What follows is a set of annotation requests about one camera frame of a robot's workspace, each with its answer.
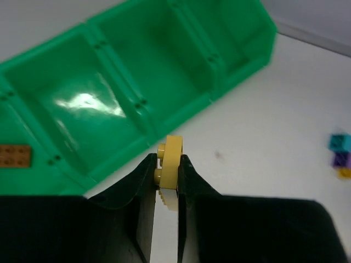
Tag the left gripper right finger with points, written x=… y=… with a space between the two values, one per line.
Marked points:
x=213 y=227

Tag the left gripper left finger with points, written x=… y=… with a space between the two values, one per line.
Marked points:
x=115 y=225

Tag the yellow long lego plate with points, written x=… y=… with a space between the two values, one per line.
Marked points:
x=166 y=176

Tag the brown lego plate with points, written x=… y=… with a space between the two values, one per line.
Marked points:
x=15 y=156

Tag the green divided sorting tray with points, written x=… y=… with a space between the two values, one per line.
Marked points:
x=94 y=97

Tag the yellow rounded lego brick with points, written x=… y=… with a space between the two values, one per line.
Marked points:
x=344 y=173

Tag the purple rounded lego brick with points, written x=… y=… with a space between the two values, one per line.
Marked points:
x=341 y=160

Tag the teal lego brick on stack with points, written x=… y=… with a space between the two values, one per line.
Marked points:
x=339 y=143

